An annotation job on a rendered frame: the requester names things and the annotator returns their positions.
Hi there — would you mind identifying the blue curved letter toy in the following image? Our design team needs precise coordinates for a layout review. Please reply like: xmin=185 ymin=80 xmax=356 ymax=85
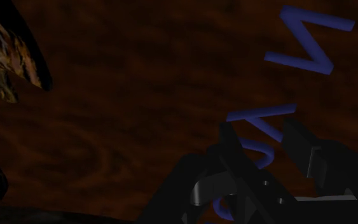
xmin=212 ymin=195 xmax=235 ymax=222

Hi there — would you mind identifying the blue forked letter toy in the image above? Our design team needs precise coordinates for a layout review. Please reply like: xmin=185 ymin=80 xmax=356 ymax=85
xmin=226 ymin=103 xmax=297 ymax=143

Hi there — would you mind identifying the blue zigzag letter toy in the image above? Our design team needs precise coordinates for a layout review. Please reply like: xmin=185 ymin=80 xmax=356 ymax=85
xmin=263 ymin=4 xmax=356 ymax=76

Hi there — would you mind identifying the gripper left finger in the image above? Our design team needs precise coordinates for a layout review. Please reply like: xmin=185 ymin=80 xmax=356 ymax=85
xmin=135 ymin=122 xmax=296 ymax=224

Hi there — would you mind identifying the blue hooked letter toy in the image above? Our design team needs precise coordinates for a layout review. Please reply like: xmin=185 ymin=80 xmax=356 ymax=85
xmin=238 ymin=136 xmax=275 ymax=170

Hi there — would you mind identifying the black yellow marbled object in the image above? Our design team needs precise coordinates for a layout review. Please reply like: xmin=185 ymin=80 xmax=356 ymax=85
xmin=0 ymin=0 xmax=53 ymax=104

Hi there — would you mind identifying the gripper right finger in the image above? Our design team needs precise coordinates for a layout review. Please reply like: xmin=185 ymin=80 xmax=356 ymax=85
xmin=281 ymin=118 xmax=358 ymax=199

